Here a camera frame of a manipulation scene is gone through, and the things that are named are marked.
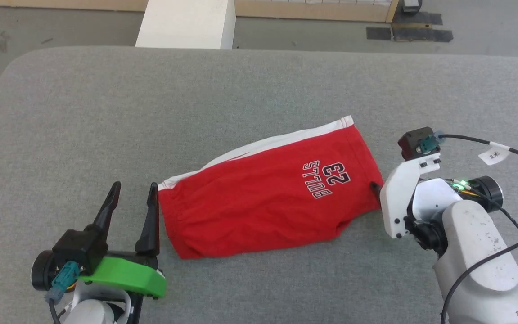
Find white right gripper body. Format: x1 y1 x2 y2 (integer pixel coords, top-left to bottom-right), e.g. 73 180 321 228
379 153 505 240

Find large black floor tape patch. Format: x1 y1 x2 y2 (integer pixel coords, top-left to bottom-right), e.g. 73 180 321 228
392 27 454 43

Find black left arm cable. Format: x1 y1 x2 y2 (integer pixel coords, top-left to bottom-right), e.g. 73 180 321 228
44 262 81 324

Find white box pedestal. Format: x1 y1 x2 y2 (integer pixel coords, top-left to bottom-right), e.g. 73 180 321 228
135 0 236 50

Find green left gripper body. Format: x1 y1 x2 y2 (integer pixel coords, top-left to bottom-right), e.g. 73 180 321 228
31 249 168 299

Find red white basketball shorts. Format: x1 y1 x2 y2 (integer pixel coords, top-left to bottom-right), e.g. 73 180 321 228
157 115 385 261

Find white cable label tag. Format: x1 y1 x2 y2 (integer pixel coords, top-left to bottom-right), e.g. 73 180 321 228
478 141 511 166

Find black floor plate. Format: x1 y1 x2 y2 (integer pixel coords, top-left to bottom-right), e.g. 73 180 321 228
393 12 443 26

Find small black floor tape patch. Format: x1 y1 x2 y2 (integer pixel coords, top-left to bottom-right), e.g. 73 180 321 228
366 27 393 41

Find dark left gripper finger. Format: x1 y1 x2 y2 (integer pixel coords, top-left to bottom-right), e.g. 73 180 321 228
84 181 122 247
134 182 161 258

